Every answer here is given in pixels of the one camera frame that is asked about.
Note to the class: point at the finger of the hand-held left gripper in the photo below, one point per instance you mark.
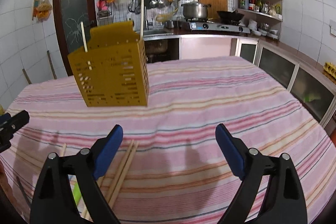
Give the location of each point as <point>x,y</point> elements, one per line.
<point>18,119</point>

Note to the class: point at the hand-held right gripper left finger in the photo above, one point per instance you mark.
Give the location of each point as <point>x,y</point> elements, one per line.
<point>110,150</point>

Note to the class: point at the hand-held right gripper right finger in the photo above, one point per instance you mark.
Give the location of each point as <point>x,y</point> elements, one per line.
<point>231,153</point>

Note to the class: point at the wooden chopstick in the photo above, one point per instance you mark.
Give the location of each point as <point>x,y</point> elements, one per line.
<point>123,163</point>
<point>63,150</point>
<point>126,174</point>

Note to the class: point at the yellow perforated utensil holder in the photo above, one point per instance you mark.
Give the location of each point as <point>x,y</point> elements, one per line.
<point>113,74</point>

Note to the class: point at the leaning wooden stick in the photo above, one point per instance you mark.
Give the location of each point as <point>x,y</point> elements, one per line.
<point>26,76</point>
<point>52,65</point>

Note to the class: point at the pink striped tablecloth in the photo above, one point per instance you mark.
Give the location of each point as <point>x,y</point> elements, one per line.
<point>197,98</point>

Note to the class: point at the pale chopstick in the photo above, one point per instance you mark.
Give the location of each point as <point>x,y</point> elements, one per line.
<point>142,16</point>
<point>84,37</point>

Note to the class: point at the kitchen counter cabinet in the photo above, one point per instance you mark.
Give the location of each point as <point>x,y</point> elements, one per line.
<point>204,47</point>

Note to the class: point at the hanging plastic bag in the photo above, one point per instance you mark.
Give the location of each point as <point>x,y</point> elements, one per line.
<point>43,7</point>

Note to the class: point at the brown frosted glass door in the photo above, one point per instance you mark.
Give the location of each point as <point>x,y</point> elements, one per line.
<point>73,8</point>

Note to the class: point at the steel gas stove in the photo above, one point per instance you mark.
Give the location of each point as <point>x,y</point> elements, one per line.
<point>218,27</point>

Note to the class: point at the steel sink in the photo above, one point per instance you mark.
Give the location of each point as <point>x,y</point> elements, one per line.
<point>157,32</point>

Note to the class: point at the yellow egg carton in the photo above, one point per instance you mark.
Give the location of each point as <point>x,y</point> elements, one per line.
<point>330,69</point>

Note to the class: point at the black wok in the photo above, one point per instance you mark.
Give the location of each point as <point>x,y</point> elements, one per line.
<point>230,16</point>

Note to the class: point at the white corner shelf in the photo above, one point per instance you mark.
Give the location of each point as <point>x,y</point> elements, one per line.
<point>262,14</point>

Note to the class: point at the chrome faucet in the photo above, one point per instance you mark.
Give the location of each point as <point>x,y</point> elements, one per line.
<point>145,11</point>

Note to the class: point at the steel cooking pot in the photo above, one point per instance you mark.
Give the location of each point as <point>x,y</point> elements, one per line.
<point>195,10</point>

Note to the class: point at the large oil bottle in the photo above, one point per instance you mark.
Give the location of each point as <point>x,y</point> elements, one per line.
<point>244,1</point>

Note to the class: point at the white wall socket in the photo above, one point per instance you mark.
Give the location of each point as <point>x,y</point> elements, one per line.
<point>333,28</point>

